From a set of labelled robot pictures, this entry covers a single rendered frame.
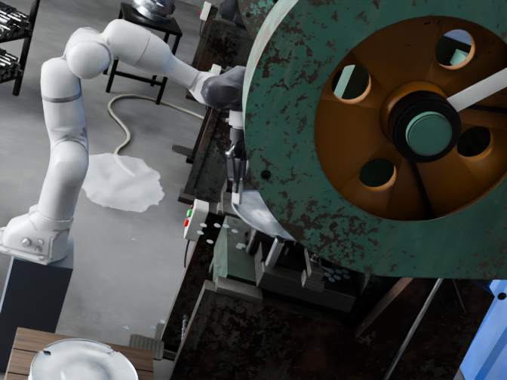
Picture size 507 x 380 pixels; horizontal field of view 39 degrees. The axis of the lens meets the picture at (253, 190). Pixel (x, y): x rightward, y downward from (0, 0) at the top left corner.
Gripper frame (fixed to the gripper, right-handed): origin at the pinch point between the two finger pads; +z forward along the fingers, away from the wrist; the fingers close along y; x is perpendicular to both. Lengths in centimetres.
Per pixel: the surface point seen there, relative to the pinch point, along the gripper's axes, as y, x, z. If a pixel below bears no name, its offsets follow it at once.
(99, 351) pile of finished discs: 44, -10, 43
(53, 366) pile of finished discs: 59, -12, 43
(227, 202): 1.7, -2.3, 3.4
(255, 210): -4.1, 4.5, 5.5
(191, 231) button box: -10.2, -27.0, 21.3
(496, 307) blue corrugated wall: -138, 44, 62
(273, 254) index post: 5.1, 19.3, 14.0
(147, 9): -175, -227, -56
